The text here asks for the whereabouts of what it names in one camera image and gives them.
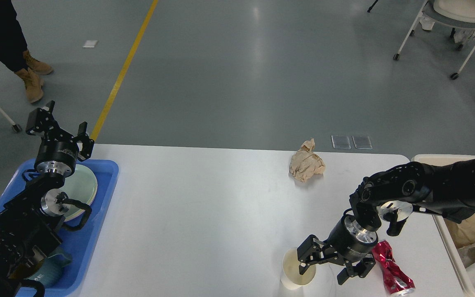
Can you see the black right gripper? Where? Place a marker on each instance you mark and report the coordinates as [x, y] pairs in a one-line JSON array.
[[347, 243]]

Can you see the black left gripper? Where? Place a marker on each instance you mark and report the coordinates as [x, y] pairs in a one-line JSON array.
[[55, 155]]

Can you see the green plate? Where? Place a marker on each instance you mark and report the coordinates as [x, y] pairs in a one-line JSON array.
[[82, 185]]

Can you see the brown paper back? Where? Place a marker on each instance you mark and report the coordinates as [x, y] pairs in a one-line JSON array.
[[305, 163]]

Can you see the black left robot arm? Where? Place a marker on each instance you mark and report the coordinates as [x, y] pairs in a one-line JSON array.
[[30, 221]]

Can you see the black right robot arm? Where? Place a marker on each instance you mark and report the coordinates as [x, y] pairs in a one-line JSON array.
[[390, 196]]

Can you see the red soda can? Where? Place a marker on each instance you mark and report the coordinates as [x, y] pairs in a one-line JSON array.
[[396, 282]]

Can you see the yellow plate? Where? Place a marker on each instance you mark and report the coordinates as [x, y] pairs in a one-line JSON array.
[[73, 211]]

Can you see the blue plastic tray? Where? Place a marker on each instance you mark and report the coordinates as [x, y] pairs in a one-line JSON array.
[[79, 244]]

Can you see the floor outlet plate left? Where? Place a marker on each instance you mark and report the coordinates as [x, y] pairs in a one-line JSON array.
[[341, 142]]

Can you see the floor outlet plate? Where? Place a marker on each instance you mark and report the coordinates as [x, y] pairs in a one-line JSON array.
[[341, 142], [362, 142]]

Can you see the floor outlet plate right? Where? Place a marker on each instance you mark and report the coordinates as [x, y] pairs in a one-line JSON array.
[[362, 142]]

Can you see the person in black clothes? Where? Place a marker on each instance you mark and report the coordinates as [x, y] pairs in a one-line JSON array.
[[15, 55]]

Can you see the teal mug yellow inside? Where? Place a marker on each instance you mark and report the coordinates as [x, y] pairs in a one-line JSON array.
[[48, 271]]

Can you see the white plastic bin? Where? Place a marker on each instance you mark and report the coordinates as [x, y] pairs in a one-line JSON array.
[[459, 268]]

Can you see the seated person white shoes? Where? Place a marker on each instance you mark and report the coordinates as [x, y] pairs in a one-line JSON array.
[[456, 35]]

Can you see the white rolling chair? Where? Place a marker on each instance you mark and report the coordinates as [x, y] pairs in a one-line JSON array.
[[457, 14]]

